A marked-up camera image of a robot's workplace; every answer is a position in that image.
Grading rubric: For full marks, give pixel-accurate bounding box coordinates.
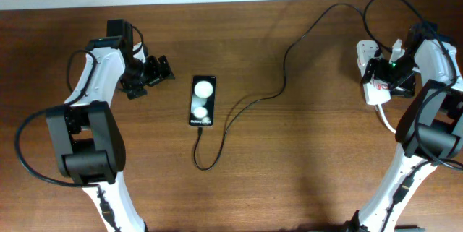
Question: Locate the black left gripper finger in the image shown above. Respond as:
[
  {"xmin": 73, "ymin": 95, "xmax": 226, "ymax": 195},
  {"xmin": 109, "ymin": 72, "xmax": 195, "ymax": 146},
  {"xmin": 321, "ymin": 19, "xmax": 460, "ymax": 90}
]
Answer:
[
  {"xmin": 144, "ymin": 56, "xmax": 161, "ymax": 87},
  {"xmin": 158, "ymin": 55, "xmax": 175, "ymax": 80}
]

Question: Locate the black smartphone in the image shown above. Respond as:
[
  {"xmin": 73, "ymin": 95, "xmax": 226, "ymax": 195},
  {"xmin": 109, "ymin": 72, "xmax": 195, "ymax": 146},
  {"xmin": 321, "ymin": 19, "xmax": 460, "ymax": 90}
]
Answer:
[{"xmin": 188, "ymin": 75, "xmax": 216, "ymax": 127}]

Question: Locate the black charger cable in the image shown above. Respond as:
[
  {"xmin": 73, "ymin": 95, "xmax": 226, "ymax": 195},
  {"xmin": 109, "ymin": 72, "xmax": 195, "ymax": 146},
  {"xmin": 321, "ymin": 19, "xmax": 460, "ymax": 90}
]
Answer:
[{"xmin": 192, "ymin": 2, "xmax": 382, "ymax": 172}]

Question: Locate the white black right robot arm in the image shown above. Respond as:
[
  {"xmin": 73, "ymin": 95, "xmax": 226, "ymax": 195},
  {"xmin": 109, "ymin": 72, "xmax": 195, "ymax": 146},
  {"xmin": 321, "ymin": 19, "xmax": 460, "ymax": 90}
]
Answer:
[{"xmin": 341, "ymin": 23, "xmax": 462, "ymax": 231}]

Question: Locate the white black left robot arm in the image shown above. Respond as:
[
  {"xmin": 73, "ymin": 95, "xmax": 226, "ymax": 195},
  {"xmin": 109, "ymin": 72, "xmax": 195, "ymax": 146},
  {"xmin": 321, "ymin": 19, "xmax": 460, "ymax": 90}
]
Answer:
[{"xmin": 46, "ymin": 19, "xmax": 174, "ymax": 231}]

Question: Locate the white charger plug adapter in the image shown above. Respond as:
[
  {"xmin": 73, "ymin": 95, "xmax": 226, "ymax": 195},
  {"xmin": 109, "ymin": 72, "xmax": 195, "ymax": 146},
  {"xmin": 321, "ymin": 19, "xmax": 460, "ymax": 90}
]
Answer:
[{"xmin": 356, "ymin": 40, "xmax": 381, "ymax": 69}]

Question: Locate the white power strip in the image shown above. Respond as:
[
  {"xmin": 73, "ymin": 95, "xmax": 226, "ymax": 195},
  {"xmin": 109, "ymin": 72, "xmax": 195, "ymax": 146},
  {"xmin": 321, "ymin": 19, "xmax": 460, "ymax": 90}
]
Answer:
[{"xmin": 358, "ymin": 52, "xmax": 391, "ymax": 106}]

